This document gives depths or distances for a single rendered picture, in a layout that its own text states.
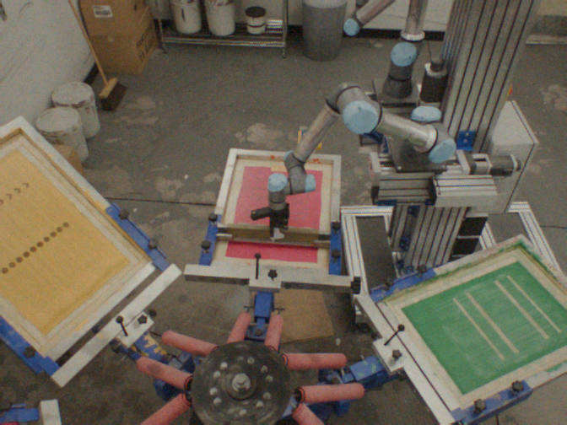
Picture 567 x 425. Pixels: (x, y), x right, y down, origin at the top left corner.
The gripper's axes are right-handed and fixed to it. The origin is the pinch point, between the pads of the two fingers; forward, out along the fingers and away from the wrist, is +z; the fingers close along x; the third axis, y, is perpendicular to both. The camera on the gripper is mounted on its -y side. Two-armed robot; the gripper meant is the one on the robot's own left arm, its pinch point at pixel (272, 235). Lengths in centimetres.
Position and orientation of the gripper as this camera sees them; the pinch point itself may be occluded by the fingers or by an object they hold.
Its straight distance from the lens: 238.4
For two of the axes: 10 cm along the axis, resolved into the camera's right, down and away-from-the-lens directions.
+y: 10.0, 0.7, -0.6
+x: 0.9, -7.2, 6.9
